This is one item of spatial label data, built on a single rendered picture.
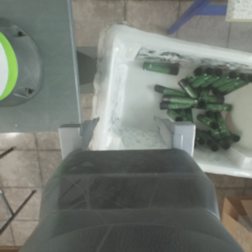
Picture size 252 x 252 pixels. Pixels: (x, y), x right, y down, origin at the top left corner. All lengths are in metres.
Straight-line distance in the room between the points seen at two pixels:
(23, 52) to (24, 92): 0.07
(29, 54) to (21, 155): 1.32
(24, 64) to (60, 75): 0.06
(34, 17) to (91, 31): 0.94
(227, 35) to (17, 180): 1.87
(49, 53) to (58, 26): 0.05
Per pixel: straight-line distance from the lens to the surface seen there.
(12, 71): 0.31
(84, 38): 1.30
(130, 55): 0.59
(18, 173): 1.70
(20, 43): 0.35
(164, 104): 0.81
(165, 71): 0.80
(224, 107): 0.91
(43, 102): 0.38
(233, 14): 0.59
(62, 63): 0.36
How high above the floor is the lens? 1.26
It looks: 73 degrees down
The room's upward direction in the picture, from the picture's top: 179 degrees clockwise
